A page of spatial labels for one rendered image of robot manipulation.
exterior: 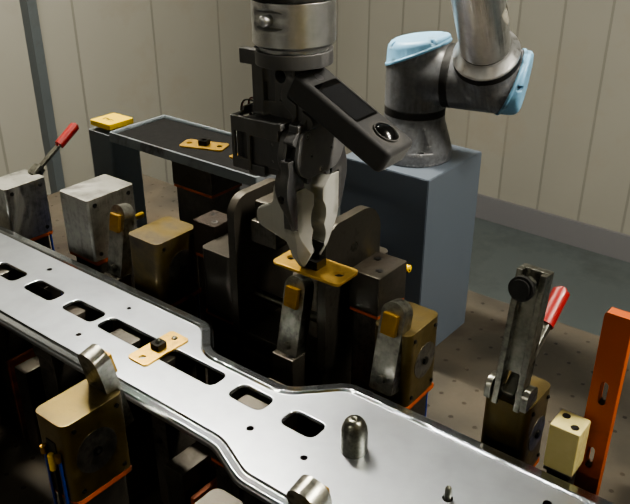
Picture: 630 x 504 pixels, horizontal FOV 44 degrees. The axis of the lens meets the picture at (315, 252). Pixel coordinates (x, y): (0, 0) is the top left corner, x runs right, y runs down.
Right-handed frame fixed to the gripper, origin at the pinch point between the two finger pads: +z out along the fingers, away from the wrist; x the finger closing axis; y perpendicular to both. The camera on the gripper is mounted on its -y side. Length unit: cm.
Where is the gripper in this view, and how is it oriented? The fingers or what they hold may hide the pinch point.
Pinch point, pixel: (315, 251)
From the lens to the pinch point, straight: 78.6
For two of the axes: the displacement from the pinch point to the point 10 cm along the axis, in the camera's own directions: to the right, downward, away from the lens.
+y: -8.0, -2.6, 5.4
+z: 0.1, 8.9, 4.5
